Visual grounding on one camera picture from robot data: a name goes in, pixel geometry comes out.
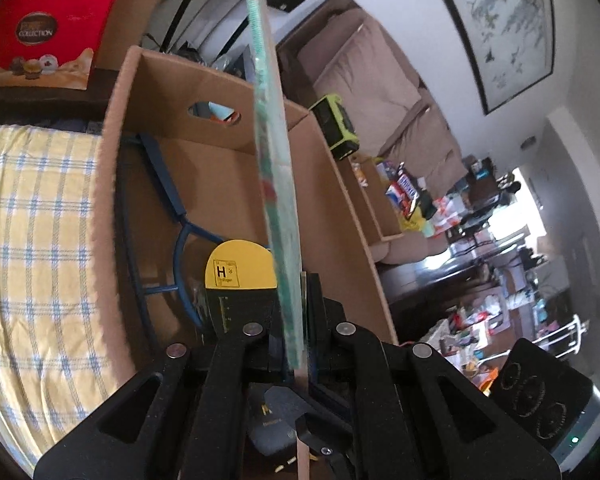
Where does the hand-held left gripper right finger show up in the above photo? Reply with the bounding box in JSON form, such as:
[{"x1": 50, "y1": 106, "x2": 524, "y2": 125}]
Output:
[{"x1": 304, "y1": 272, "x2": 564, "y2": 480}]

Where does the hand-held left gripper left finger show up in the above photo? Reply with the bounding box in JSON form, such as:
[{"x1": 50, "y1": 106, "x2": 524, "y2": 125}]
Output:
[{"x1": 32, "y1": 305, "x2": 287, "y2": 480}]

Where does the large cardboard box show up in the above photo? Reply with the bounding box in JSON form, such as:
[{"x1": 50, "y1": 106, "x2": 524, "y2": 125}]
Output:
[{"x1": 92, "y1": 45, "x2": 407, "y2": 480}]

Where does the printed paper fan bamboo handle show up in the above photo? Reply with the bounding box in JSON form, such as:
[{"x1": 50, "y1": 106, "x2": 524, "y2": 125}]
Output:
[{"x1": 241, "y1": 0, "x2": 313, "y2": 480}]

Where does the dark wooden coffee table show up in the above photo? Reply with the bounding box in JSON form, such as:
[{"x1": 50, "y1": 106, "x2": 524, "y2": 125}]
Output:
[{"x1": 379, "y1": 255, "x2": 513, "y2": 361}]

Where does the small cardboard snack box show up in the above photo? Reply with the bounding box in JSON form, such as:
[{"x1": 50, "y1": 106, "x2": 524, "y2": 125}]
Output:
[{"x1": 377, "y1": 160, "x2": 428, "y2": 235}]

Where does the blue plastic hanger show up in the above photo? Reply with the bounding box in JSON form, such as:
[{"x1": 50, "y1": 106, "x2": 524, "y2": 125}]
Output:
[{"x1": 121, "y1": 131, "x2": 222, "y2": 333}]

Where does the green and black speaker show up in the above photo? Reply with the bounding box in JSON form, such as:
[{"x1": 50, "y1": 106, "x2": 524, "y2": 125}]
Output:
[{"x1": 306, "y1": 92, "x2": 362, "y2": 162}]

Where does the yellow plaid tablecloth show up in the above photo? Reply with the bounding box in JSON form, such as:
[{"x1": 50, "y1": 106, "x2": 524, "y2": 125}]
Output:
[{"x1": 0, "y1": 122, "x2": 133, "y2": 467}]

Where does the beige sofa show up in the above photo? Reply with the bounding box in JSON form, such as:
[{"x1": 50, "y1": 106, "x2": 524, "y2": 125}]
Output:
[{"x1": 274, "y1": 0, "x2": 482, "y2": 267}]

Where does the framed bird painting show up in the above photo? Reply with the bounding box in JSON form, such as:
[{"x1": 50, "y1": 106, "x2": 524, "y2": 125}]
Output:
[{"x1": 419, "y1": 0, "x2": 557, "y2": 117}]

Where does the red gift box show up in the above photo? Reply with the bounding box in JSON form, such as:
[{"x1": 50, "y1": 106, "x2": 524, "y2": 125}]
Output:
[{"x1": 0, "y1": 0, "x2": 124, "y2": 95}]

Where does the white wire stand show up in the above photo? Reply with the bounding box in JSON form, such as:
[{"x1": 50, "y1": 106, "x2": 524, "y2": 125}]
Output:
[{"x1": 544, "y1": 312, "x2": 592, "y2": 358}]

